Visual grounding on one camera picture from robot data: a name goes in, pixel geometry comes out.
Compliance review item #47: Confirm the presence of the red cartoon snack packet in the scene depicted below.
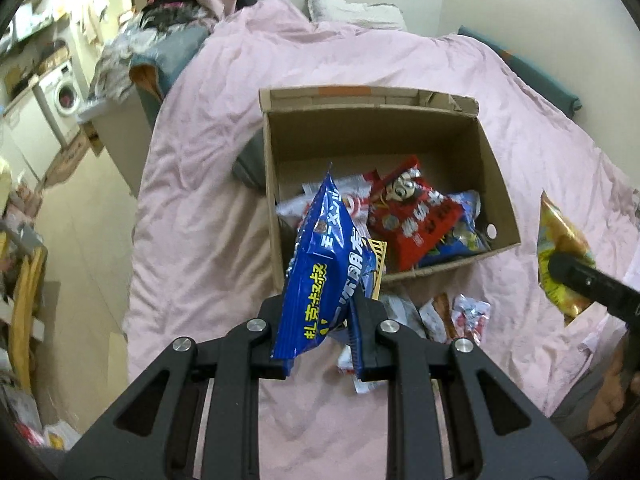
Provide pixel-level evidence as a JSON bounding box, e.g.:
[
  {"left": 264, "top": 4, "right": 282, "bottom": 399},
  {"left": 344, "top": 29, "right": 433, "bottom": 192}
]
[{"left": 366, "top": 156, "right": 465, "bottom": 272}]

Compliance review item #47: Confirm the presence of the grey floral pillow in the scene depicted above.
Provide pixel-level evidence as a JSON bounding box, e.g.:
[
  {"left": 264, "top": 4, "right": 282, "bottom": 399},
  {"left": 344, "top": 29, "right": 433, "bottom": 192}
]
[{"left": 305, "top": 0, "right": 407, "bottom": 29}]

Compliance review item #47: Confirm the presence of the floor rug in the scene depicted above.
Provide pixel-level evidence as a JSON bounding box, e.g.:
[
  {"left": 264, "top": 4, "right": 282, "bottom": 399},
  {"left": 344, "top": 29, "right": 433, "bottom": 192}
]
[{"left": 42, "top": 130, "right": 92, "bottom": 187}]

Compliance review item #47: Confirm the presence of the large blue chip bag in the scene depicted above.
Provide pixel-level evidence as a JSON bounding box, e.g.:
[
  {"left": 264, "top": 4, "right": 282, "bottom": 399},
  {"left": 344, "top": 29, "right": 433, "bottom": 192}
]
[{"left": 415, "top": 189, "right": 493, "bottom": 270}]

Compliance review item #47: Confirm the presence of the brown gold snack bar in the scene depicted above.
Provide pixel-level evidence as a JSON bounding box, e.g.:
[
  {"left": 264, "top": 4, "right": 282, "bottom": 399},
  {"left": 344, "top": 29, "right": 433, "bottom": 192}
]
[{"left": 431, "top": 292, "right": 459, "bottom": 344}]

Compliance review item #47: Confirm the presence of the person's right forearm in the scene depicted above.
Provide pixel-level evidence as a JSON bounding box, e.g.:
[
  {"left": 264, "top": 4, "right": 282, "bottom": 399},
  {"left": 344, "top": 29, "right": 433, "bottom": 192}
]
[{"left": 550, "top": 330, "right": 640, "bottom": 461}]

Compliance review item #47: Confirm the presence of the white kitchen cabinet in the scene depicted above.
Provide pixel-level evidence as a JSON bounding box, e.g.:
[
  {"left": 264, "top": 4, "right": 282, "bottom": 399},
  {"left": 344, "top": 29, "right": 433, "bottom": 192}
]
[{"left": 0, "top": 89, "right": 67, "bottom": 187}]

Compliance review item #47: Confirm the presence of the white grey snack packet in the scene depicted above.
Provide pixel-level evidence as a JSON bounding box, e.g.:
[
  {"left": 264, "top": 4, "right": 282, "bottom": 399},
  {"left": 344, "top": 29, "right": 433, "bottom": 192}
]
[{"left": 379, "top": 294, "right": 430, "bottom": 342}]

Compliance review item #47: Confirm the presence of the cardboard box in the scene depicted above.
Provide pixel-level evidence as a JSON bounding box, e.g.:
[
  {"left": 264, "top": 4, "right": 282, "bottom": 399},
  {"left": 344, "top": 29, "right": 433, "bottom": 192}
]
[{"left": 258, "top": 86, "right": 522, "bottom": 292}]

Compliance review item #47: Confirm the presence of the white storage bin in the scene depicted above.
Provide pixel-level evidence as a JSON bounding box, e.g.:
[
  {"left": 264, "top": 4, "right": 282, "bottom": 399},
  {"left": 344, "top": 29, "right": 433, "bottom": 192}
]
[{"left": 76, "top": 94, "right": 152, "bottom": 198}]

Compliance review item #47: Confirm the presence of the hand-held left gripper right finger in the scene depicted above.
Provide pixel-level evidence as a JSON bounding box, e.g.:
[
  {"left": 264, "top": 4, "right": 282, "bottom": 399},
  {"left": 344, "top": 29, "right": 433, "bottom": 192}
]
[{"left": 349, "top": 291, "right": 589, "bottom": 480}]

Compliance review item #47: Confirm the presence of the yellow snack bag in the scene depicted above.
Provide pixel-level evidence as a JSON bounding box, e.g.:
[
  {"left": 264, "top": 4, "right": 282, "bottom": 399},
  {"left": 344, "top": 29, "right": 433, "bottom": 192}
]
[{"left": 537, "top": 190, "right": 599, "bottom": 327}]

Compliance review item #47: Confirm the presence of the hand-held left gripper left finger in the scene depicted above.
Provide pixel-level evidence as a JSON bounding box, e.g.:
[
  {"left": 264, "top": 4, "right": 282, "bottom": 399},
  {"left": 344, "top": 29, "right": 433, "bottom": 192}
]
[{"left": 60, "top": 296, "right": 292, "bottom": 480}]

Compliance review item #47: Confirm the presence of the small white red packet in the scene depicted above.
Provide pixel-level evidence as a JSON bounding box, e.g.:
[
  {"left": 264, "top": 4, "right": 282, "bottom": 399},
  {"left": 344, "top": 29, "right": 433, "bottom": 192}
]
[{"left": 451, "top": 293, "right": 492, "bottom": 347}]

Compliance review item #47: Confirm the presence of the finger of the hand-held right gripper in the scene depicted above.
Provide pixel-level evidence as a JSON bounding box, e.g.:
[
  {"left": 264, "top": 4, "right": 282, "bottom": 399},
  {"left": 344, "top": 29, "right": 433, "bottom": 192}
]
[{"left": 547, "top": 252, "right": 640, "bottom": 322}]

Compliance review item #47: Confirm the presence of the pile of clothes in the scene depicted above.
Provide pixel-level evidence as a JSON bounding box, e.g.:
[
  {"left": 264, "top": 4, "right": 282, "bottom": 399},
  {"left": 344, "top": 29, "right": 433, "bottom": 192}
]
[{"left": 91, "top": 0, "right": 212, "bottom": 107}]

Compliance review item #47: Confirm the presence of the pink blanket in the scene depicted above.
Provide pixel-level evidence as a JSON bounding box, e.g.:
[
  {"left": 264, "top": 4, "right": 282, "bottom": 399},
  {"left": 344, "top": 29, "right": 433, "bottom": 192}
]
[{"left": 122, "top": 0, "right": 640, "bottom": 480}]

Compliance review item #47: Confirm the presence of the blue tiger snack packet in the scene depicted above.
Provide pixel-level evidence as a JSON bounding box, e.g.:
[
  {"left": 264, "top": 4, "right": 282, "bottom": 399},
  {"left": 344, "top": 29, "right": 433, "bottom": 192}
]
[{"left": 271, "top": 172, "right": 389, "bottom": 377}]

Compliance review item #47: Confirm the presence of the pink white snack packet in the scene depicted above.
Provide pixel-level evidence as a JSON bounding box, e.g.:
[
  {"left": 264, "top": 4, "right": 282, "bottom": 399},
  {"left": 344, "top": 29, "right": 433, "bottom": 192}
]
[{"left": 275, "top": 174, "right": 372, "bottom": 233}]

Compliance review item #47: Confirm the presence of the white washing machine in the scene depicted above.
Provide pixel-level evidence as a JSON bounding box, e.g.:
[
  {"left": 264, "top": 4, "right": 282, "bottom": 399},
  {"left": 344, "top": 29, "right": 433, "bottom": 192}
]
[{"left": 32, "top": 61, "right": 84, "bottom": 147}]

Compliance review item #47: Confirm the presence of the white red snack packet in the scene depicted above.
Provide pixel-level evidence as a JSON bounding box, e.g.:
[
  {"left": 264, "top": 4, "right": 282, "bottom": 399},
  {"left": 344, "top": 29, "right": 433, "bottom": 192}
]
[{"left": 337, "top": 342, "right": 382, "bottom": 395}]

